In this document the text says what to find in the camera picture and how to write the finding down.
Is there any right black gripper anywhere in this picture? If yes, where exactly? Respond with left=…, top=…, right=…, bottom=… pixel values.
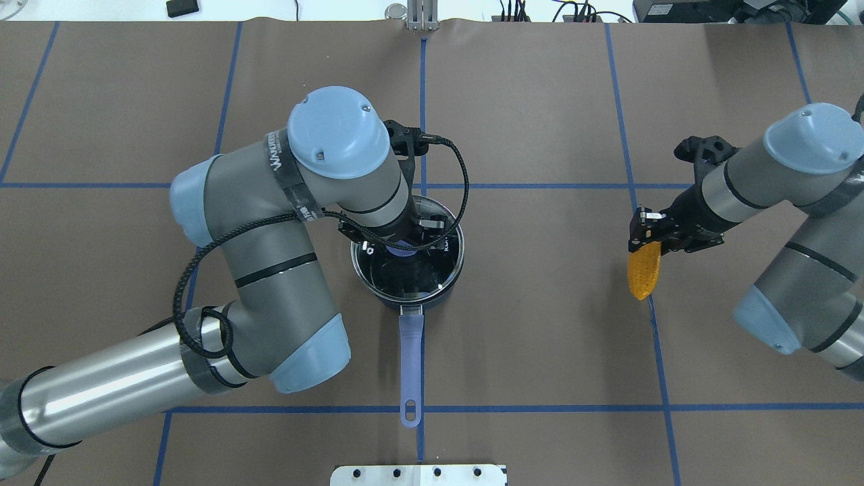
left=628, top=186, right=726, bottom=253

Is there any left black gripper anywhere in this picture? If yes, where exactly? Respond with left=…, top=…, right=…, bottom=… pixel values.
left=337, top=200, right=454, bottom=254

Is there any yellow corn cob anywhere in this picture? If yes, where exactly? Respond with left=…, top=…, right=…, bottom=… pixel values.
left=627, top=241, right=662, bottom=301

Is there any glass pot lid blue knob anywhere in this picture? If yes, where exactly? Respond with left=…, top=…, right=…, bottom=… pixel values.
left=350, top=196, right=465, bottom=306

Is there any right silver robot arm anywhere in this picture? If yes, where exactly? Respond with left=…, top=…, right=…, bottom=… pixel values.
left=627, top=103, right=863, bottom=383

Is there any dark blue saucepan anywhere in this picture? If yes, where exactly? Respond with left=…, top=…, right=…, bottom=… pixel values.
left=350, top=195, right=466, bottom=429

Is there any small black pad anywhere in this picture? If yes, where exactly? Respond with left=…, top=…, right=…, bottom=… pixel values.
left=165, top=0, right=200, bottom=19

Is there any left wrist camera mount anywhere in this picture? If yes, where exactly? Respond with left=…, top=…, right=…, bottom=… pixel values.
left=383, top=119, right=429, bottom=158

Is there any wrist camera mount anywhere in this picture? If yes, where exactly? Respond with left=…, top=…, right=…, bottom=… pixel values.
left=383, top=119, right=429, bottom=158
left=673, top=136, right=740, bottom=169

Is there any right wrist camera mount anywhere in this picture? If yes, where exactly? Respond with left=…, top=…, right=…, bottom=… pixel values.
left=673, top=136, right=740, bottom=169

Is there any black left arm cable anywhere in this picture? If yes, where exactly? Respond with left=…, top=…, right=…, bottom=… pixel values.
left=172, top=133, right=470, bottom=360

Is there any aluminium frame post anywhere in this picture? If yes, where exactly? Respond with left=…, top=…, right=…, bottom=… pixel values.
left=405, top=0, right=440, bottom=31

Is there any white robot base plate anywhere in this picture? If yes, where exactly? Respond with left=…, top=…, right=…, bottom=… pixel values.
left=329, top=464, right=509, bottom=485

